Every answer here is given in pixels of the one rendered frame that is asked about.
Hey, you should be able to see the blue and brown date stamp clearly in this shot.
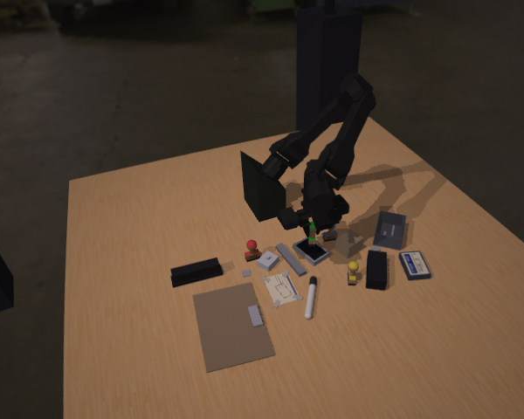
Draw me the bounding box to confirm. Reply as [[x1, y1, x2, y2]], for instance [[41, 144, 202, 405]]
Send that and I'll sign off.
[[323, 225, 338, 242]]

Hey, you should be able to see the wooden stamp with red knob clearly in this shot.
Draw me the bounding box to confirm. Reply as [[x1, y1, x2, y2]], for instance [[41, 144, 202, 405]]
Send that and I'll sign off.
[[245, 240, 260, 262]]

